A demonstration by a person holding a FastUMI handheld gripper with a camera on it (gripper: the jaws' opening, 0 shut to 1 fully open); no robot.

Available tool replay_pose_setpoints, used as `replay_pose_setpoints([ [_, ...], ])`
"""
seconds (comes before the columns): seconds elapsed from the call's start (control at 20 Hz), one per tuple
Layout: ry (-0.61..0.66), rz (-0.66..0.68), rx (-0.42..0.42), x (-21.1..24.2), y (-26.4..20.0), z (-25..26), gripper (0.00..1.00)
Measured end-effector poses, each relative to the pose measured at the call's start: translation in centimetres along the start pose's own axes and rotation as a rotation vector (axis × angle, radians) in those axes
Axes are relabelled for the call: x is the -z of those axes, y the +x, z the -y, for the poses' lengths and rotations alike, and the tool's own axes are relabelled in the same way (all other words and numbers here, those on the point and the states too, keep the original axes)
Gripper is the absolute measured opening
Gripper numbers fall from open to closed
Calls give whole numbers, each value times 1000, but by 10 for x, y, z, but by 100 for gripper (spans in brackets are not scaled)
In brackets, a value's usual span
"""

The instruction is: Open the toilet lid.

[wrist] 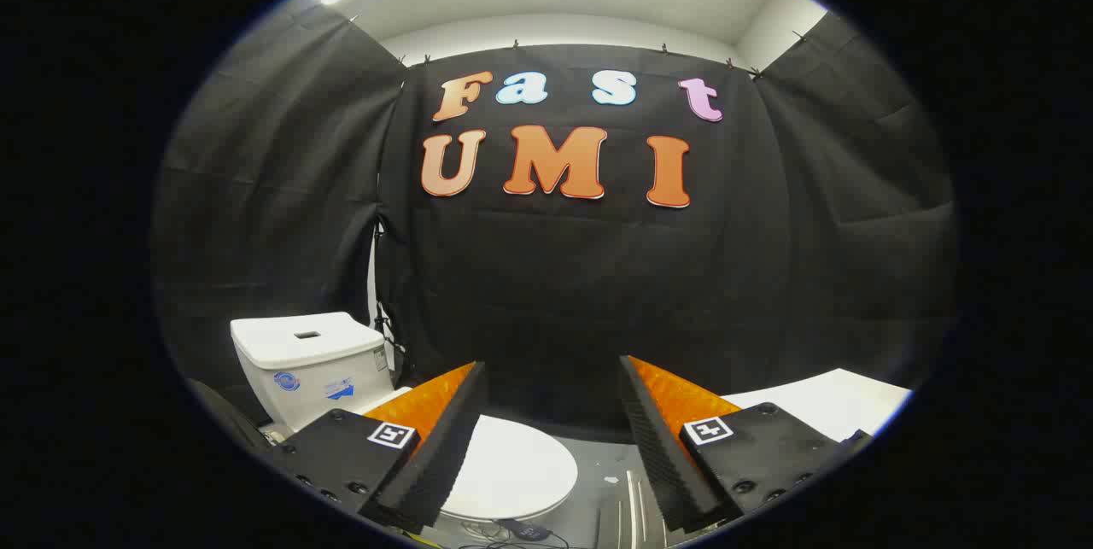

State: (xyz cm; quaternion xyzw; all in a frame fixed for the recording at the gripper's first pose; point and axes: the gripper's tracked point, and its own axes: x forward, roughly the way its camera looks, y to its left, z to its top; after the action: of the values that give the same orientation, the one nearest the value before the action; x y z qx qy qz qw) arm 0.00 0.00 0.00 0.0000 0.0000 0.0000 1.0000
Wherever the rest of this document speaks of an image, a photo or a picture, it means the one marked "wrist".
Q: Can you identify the black backdrop cloth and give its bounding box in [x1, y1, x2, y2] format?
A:
[152, 0, 957, 439]

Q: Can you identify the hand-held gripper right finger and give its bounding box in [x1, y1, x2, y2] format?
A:
[619, 354, 872, 534]

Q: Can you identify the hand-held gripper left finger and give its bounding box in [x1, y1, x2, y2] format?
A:
[269, 361, 489, 534]

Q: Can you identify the white drawer cabinet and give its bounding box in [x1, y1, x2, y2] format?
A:
[598, 368, 913, 548]

